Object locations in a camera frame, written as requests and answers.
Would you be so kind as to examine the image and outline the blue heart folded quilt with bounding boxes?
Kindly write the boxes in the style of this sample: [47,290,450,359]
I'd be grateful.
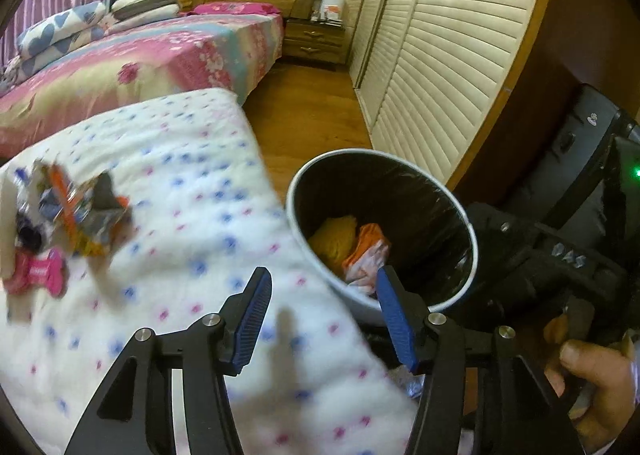
[2,0,107,87]

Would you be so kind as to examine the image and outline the pink pillow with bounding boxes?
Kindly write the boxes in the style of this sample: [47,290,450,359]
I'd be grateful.
[190,1,281,15]

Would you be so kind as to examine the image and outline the white foam block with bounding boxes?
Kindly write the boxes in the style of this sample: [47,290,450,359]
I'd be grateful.
[0,174,17,279]

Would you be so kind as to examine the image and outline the white dotted blanket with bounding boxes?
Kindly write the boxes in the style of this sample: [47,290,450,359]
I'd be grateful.
[1,88,416,454]

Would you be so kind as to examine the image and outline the orange snack wrapper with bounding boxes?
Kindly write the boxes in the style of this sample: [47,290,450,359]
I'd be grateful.
[342,223,390,297]

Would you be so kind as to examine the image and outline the yellow spiky ball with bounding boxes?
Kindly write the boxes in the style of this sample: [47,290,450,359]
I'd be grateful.
[308,216,357,277]

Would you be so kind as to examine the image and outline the person's right hand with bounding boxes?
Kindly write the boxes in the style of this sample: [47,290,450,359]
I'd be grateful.
[544,315,639,454]

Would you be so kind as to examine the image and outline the wooden nightstand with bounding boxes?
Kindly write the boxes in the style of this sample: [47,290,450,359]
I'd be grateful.
[282,19,346,65]

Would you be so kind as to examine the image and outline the bed with pink floral sheet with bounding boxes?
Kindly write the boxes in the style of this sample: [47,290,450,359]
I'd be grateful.
[1,14,284,158]

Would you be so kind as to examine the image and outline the white box on nightstand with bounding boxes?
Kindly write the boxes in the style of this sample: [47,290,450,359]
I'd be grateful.
[319,0,345,25]

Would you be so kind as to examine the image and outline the striped grey white pillows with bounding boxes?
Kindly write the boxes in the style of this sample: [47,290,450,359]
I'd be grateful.
[104,0,181,35]

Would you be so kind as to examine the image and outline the colourful wrapper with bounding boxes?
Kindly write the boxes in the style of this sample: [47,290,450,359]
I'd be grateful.
[11,160,130,257]

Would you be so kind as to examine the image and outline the pink toy hairbrush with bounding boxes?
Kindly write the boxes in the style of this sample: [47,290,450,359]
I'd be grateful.
[2,247,65,298]

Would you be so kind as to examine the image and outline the louvred wardrobe doors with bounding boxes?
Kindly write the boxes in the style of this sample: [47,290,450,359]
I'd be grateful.
[349,0,537,188]

